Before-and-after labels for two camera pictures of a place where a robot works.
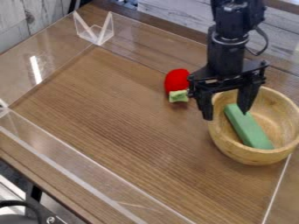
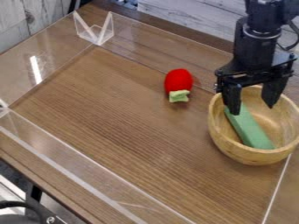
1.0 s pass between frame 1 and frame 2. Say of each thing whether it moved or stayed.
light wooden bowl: stayed
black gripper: moved
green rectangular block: stayed
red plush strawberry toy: stayed
